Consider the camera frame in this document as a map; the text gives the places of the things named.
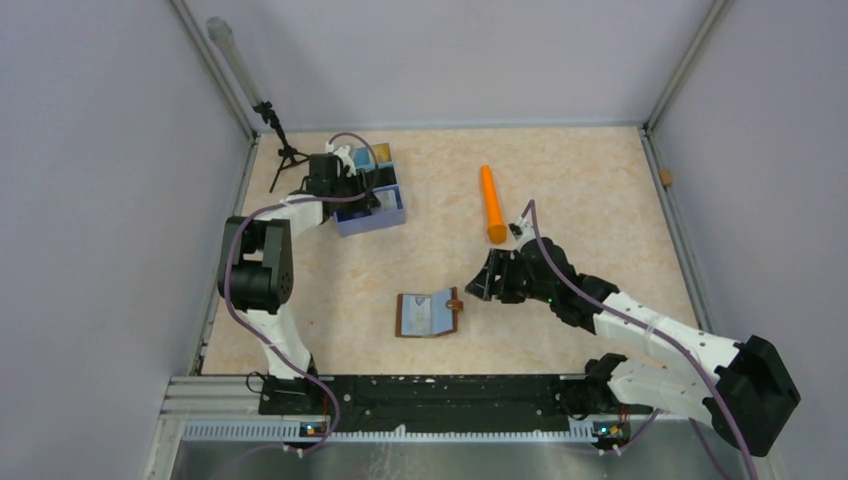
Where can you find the silver card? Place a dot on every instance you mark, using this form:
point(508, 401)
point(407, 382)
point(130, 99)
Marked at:
point(389, 200)

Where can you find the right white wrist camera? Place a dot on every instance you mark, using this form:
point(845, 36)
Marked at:
point(522, 232)

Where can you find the small black tripod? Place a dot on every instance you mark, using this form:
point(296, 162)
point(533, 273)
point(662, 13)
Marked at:
point(288, 155)

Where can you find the blue compartment tray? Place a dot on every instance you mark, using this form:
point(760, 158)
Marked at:
point(376, 221)

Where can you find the brown leather card holder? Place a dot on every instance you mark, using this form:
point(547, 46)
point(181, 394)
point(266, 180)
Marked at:
point(455, 304)

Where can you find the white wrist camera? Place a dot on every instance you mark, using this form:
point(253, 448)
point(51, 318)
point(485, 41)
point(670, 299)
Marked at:
point(343, 157)
point(522, 232)

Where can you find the white cable duct strip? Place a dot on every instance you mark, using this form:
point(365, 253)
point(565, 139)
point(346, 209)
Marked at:
point(294, 432)

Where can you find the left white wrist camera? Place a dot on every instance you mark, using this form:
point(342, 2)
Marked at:
point(343, 157)

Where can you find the black card in tray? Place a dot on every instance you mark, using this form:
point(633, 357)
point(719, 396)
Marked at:
point(385, 177)

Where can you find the gold card in tray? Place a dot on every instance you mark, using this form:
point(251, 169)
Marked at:
point(382, 153)

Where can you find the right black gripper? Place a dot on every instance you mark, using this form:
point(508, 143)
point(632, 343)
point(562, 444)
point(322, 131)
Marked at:
point(485, 285)

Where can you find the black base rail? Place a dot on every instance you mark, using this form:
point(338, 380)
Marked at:
point(442, 403)

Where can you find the orange cylinder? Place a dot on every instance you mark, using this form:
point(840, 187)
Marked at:
point(496, 228)

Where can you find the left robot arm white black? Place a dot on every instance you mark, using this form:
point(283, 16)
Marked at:
point(256, 271)

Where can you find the small tan block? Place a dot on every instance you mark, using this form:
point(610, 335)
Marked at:
point(666, 177)

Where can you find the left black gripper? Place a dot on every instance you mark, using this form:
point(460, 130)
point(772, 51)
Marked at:
point(360, 185)

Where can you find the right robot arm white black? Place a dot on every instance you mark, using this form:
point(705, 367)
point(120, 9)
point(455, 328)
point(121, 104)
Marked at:
point(742, 389)

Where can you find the grey tube on frame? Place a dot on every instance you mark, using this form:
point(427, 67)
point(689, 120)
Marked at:
point(221, 34)

